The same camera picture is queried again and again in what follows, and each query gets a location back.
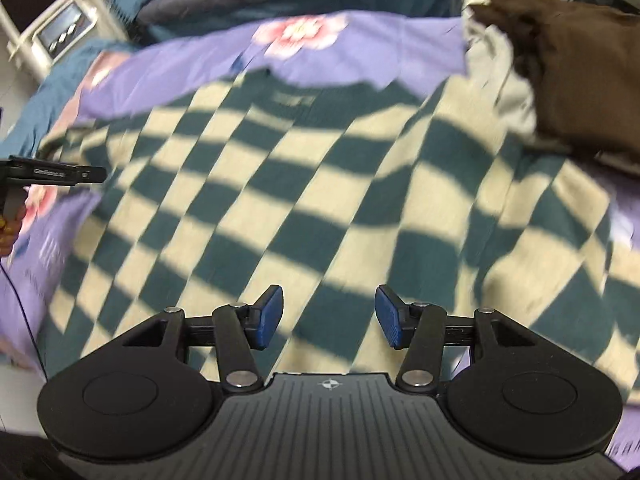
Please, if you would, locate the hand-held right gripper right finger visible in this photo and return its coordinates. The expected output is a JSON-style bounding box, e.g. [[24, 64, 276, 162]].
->
[[375, 284, 537, 394]]

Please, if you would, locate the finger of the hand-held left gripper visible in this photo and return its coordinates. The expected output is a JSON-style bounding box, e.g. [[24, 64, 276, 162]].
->
[[75, 164, 108, 184]]

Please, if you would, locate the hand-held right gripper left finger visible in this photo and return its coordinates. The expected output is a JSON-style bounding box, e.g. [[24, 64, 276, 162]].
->
[[122, 284, 285, 394]]

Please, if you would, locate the green cream checkered sweater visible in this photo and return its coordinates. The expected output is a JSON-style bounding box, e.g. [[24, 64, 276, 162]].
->
[[37, 67, 640, 397]]

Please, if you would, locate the person's left hand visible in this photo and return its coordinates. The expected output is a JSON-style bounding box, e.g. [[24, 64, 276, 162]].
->
[[0, 206, 27, 258]]

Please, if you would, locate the white bedside cabinet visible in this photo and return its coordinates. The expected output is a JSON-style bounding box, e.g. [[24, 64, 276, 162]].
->
[[0, 0, 132, 82]]

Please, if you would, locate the cream garment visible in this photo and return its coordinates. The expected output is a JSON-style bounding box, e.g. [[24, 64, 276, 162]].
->
[[460, 0, 540, 142]]

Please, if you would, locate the purple floral bedsheet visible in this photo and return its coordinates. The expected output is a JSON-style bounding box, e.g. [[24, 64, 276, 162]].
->
[[0, 12, 640, 472]]

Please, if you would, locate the brown garment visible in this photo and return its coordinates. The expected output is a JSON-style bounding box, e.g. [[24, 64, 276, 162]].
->
[[472, 0, 640, 177]]

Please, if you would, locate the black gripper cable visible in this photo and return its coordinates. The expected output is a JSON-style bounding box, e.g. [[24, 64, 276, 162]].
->
[[0, 259, 49, 382]]

